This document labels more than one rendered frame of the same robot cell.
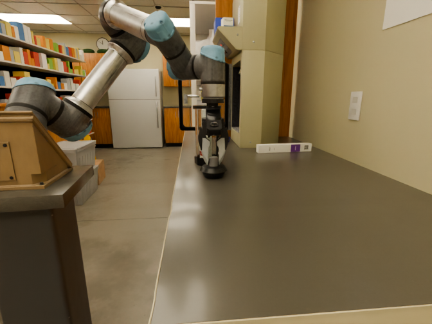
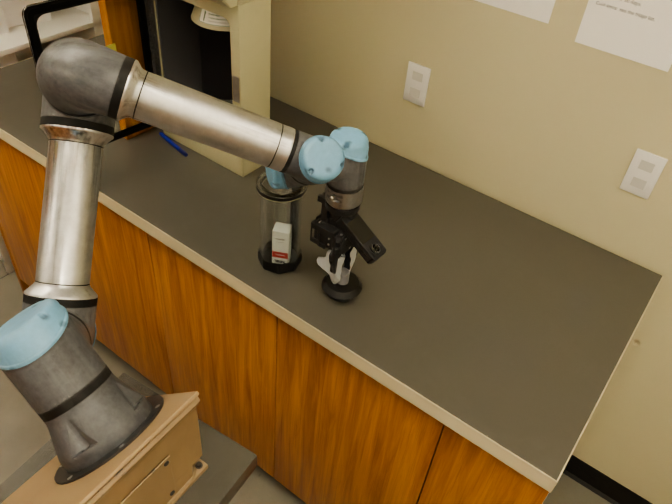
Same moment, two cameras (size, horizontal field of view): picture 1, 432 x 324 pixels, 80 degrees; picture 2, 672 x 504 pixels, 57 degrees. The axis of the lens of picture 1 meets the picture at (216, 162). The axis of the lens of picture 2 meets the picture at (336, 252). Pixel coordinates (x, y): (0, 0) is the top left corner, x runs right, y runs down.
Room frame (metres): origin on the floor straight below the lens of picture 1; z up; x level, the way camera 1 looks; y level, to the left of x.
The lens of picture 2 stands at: (0.22, 0.80, 1.95)
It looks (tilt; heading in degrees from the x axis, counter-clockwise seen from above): 42 degrees down; 308
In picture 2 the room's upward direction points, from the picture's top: 6 degrees clockwise
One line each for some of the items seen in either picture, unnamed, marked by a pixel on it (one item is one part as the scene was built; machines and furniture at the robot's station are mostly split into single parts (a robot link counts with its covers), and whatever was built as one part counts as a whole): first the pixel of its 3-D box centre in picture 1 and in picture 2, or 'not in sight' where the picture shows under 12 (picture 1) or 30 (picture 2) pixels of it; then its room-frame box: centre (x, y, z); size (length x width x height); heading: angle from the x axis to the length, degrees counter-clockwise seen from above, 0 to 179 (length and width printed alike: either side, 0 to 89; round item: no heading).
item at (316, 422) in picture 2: not in sight; (263, 291); (1.29, -0.19, 0.45); 2.05 x 0.67 x 0.90; 5
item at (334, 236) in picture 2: (212, 117); (337, 222); (0.85, 0.01, 1.13); 0.09 x 0.08 x 0.12; 5
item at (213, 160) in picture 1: (213, 166); (342, 281); (0.82, 0.01, 0.97); 0.09 x 0.09 x 0.07
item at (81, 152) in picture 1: (71, 157); not in sight; (2.96, 1.71, 0.49); 0.60 x 0.42 x 0.33; 5
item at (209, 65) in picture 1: (211, 65); (345, 159); (0.84, 0.01, 1.29); 0.09 x 0.08 x 0.11; 61
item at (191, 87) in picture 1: (203, 98); (99, 73); (1.61, 0.08, 1.19); 0.30 x 0.01 x 0.40; 89
